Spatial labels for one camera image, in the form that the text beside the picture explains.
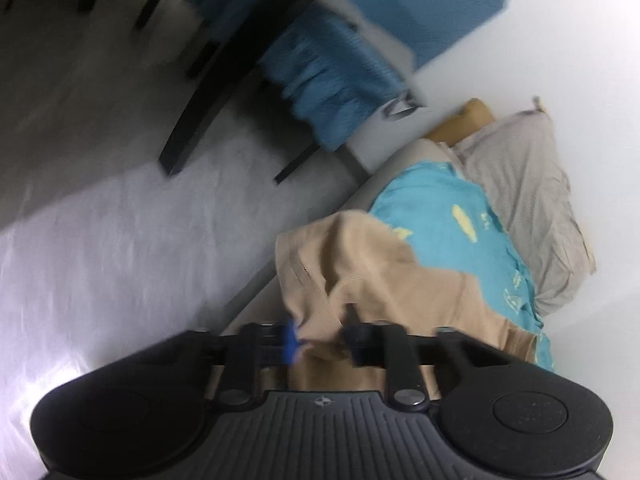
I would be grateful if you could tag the tan t-shirt with white print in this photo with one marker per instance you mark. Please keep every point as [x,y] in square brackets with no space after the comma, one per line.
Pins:
[353,260]

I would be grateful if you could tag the grey pillow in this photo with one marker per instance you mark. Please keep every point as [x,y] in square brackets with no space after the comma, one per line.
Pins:
[516,162]

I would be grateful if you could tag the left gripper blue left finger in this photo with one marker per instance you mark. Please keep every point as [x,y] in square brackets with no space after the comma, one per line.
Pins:
[254,361]

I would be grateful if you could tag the near blue covered chair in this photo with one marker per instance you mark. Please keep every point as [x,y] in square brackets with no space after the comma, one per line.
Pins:
[337,62]

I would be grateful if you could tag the teal patterned bed sheet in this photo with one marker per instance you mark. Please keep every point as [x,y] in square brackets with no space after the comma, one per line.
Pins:
[450,225]

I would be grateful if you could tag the wooden bed headboard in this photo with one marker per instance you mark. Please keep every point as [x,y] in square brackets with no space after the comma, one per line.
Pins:
[468,119]

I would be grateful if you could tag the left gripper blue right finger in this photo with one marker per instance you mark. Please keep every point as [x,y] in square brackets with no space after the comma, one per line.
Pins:
[387,346]

